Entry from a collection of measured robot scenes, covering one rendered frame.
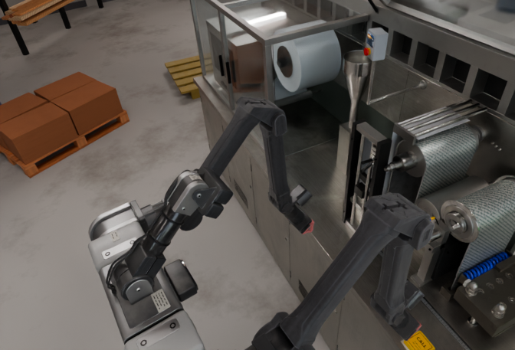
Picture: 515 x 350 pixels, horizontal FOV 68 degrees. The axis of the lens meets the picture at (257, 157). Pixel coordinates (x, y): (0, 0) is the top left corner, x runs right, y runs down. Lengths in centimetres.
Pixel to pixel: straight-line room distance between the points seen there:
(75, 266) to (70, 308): 34
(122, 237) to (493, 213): 113
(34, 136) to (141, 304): 326
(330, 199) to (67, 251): 210
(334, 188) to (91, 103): 287
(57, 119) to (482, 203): 354
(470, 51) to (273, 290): 180
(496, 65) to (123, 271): 135
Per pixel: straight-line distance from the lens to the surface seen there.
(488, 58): 161
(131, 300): 88
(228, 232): 298
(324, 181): 201
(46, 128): 405
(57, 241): 339
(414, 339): 153
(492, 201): 147
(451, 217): 142
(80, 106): 415
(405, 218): 77
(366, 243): 77
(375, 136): 141
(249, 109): 105
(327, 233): 176
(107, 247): 101
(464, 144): 156
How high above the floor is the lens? 225
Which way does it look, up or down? 38 degrees down
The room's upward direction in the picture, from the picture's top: 5 degrees counter-clockwise
